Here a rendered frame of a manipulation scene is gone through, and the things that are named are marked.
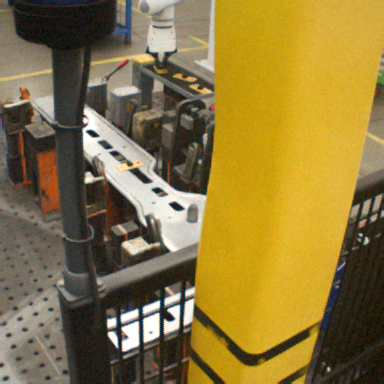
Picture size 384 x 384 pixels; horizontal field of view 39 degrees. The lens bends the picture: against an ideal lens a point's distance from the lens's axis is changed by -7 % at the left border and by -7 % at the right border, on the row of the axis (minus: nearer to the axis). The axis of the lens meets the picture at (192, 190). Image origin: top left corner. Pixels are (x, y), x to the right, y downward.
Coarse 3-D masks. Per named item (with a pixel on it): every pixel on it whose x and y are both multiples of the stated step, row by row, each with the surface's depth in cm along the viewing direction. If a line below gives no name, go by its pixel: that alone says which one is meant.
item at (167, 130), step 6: (162, 126) 189; (168, 126) 189; (162, 132) 190; (168, 132) 187; (162, 138) 191; (168, 138) 188; (162, 144) 192; (168, 144) 189; (162, 150) 193; (168, 150) 190; (162, 156) 195; (168, 156) 191; (168, 162) 193; (168, 168) 195; (168, 174) 196; (168, 180) 197
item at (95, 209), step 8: (88, 176) 166; (88, 184) 164; (96, 184) 166; (88, 192) 165; (96, 192) 167; (104, 192) 169; (88, 200) 167; (96, 200) 168; (104, 200) 170; (88, 208) 168; (96, 208) 170; (104, 208) 172; (88, 216) 169; (96, 216) 172; (96, 224) 173; (96, 232) 175; (96, 240) 177; (96, 248) 177; (104, 248) 179; (96, 256) 179; (104, 256) 180; (96, 264) 180; (104, 264) 182; (96, 272) 181
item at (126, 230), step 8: (120, 224) 156; (128, 224) 156; (112, 232) 154; (120, 232) 153; (128, 232) 153; (136, 232) 155; (112, 240) 155; (120, 240) 153; (128, 240) 155; (112, 248) 156; (120, 248) 154; (112, 256) 157; (120, 256) 155; (120, 264) 157
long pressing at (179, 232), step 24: (48, 96) 228; (48, 120) 209; (96, 120) 209; (96, 144) 193; (120, 144) 193; (144, 168) 180; (120, 192) 169; (144, 192) 168; (168, 192) 169; (168, 216) 159; (168, 240) 150; (192, 240) 150
